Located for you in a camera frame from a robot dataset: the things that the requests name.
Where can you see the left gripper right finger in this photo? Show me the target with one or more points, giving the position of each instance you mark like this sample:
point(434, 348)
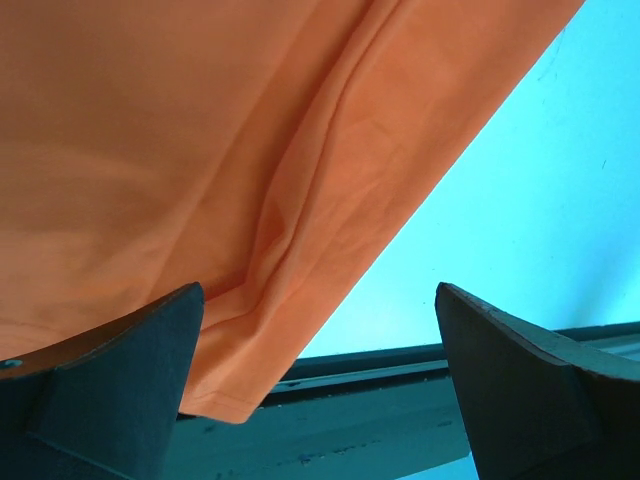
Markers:
point(537, 404)

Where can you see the orange t shirt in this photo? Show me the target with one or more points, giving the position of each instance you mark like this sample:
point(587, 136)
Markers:
point(267, 150)

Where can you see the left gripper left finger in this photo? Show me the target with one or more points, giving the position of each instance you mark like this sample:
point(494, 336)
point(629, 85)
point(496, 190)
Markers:
point(102, 404)

